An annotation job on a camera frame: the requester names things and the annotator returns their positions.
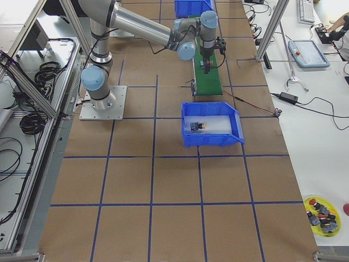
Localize red black conveyor wires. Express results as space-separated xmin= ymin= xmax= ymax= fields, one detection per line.
xmin=222 ymin=91 xmax=281 ymax=117

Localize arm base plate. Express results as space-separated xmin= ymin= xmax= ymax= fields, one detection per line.
xmin=110 ymin=28 xmax=135 ymax=38
xmin=80 ymin=86 xmax=128 ymax=121

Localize teach pendant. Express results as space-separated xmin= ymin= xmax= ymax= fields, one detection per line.
xmin=287 ymin=40 xmax=330 ymax=68

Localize white foam pad right bin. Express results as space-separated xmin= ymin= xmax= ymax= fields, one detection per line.
xmin=183 ymin=116 xmax=232 ymax=134

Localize brown paper table cover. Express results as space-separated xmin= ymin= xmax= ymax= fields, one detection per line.
xmin=39 ymin=1 xmax=317 ymax=261

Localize yellow plate with buttons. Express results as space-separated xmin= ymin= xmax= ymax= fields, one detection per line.
xmin=303 ymin=196 xmax=341 ymax=237

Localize black power adapter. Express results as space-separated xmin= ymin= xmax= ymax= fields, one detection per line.
xmin=279 ymin=92 xmax=298 ymax=105

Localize blue bin left side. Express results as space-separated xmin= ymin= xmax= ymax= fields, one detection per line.
xmin=174 ymin=0 xmax=215 ymax=18

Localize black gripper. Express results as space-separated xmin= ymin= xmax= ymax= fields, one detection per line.
xmin=200 ymin=37 xmax=226 ymax=74

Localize yellow push button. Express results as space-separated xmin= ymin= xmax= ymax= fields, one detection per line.
xmin=190 ymin=122 xmax=206 ymax=132

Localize blue bin right side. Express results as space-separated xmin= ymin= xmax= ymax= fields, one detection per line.
xmin=181 ymin=102 xmax=245 ymax=147

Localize green conveyor belt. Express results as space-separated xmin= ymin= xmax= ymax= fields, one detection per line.
xmin=191 ymin=10 xmax=226 ymax=96

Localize aluminium frame post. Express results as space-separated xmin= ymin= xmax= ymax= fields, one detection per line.
xmin=255 ymin=0 xmax=289 ymax=62

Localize white keyboard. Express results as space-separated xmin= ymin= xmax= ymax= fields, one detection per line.
xmin=297 ymin=0 xmax=315 ymax=25

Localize blue bin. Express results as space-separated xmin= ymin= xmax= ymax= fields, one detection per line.
xmin=181 ymin=102 xmax=245 ymax=147
xmin=174 ymin=0 xmax=215 ymax=18

